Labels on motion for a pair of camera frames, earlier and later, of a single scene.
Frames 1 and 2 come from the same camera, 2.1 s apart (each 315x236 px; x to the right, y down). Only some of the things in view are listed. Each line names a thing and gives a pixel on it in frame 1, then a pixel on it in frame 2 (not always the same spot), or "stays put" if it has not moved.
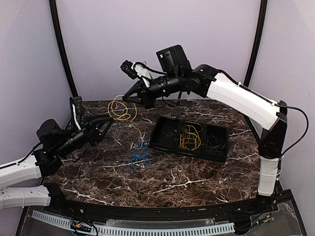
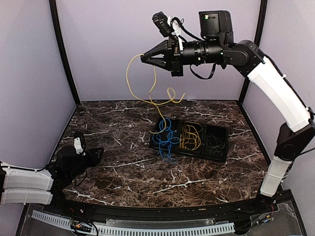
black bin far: [214, 142] stays put
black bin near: [165, 134] stays put
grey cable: [214, 144] stays put
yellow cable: [122, 108] to [154, 105]
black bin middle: [191, 139] stays put
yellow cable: [189, 138] stays put
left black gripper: [94, 133] to [94, 159]
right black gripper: [140, 88] to [176, 62]
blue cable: [141, 154] to [165, 138]
